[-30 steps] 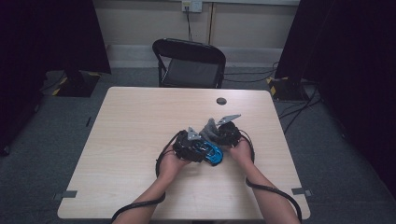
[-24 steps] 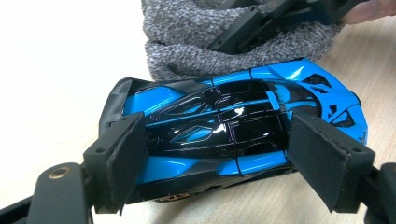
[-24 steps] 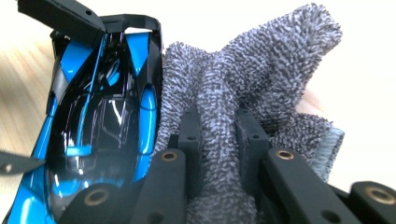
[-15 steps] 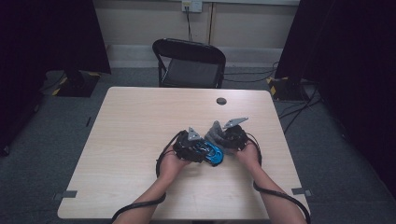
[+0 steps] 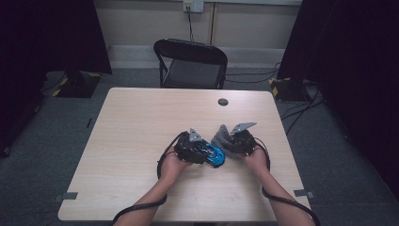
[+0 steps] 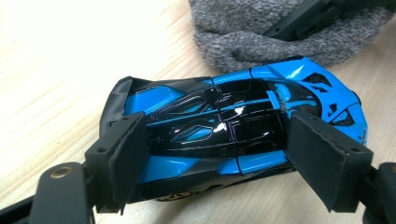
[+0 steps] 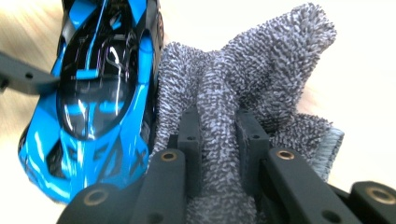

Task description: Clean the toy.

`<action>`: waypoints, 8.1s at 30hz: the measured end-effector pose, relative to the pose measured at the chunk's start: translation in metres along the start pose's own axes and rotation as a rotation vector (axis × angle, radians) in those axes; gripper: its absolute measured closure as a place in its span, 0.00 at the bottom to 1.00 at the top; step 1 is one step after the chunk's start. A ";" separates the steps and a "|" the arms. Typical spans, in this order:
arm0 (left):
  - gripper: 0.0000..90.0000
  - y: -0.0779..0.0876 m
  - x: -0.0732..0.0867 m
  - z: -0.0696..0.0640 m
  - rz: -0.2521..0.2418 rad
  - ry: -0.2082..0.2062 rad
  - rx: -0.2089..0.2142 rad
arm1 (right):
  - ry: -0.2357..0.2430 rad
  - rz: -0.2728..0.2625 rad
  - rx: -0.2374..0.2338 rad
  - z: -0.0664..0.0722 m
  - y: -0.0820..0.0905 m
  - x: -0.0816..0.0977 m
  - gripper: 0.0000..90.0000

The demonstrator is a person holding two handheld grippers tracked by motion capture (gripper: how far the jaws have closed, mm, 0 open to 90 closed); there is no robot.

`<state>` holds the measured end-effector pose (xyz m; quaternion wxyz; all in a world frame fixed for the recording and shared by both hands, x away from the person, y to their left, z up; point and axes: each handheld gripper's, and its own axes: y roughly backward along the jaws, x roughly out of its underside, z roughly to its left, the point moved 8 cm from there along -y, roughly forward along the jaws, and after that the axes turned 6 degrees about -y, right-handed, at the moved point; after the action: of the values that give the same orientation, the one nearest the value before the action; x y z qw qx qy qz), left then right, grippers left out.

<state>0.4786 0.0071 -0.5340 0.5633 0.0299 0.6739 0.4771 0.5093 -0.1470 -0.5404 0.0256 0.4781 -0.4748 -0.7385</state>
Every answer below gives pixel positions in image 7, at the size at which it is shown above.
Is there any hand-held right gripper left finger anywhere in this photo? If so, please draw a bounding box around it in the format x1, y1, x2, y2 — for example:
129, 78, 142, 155
167, 106, 204, 198

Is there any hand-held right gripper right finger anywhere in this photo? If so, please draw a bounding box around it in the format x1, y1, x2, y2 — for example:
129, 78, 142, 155
234, 107, 272, 196

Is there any grey terry cloth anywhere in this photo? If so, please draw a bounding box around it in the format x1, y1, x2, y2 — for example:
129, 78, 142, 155
148, 2, 346, 224

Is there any blue and black toy car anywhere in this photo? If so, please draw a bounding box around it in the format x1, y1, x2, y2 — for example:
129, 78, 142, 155
17, 0, 165, 205

